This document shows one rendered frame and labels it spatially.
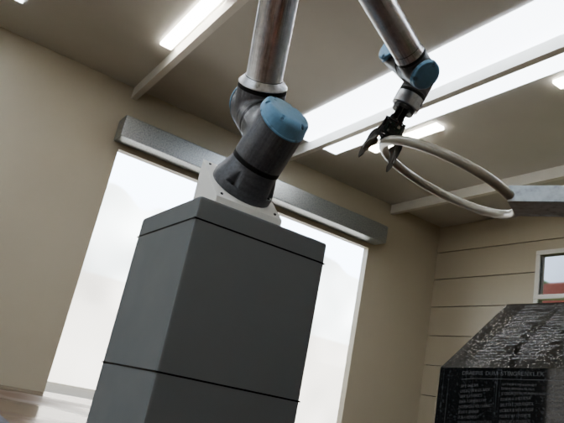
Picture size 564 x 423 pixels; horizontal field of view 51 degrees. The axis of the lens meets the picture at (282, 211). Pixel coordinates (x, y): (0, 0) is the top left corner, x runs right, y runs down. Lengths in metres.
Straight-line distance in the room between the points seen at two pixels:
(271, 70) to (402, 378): 8.94
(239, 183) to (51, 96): 6.47
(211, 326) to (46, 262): 6.20
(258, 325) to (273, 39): 0.79
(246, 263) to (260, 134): 0.37
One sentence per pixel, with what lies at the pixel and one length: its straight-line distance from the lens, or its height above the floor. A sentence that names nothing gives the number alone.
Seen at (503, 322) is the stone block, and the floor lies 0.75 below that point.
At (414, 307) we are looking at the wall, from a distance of 10.58.
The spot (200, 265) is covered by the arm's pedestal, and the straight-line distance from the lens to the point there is 1.42.
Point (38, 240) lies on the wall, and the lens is 7.57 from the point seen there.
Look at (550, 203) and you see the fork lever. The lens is 1.81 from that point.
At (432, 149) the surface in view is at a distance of 1.74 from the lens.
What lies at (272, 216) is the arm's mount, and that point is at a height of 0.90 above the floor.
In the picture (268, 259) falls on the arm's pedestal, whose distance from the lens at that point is 1.52.
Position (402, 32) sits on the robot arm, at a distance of 1.72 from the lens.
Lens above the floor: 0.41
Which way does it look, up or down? 18 degrees up
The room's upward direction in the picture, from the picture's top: 12 degrees clockwise
